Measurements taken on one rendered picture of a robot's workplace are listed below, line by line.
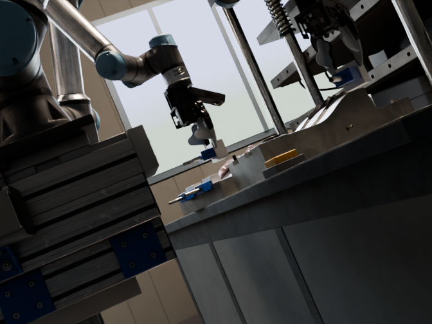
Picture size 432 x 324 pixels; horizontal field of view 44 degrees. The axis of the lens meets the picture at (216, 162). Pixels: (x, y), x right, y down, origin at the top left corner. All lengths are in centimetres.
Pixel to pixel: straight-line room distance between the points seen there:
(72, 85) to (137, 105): 244
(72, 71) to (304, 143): 76
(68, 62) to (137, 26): 264
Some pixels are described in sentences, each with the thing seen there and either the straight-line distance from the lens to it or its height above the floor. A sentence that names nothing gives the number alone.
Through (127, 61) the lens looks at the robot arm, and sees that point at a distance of 151.
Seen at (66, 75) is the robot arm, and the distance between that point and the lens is 174.
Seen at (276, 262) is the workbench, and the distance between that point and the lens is 155.
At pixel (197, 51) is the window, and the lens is 433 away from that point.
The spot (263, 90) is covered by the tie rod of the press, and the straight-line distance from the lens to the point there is 291.
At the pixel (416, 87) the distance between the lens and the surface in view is 242.
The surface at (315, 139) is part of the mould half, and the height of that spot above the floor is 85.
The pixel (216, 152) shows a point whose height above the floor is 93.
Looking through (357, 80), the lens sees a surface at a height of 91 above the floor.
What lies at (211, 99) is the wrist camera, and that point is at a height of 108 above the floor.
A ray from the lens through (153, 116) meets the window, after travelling 414.
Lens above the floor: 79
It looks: 4 degrees up
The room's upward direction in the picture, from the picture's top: 23 degrees counter-clockwise
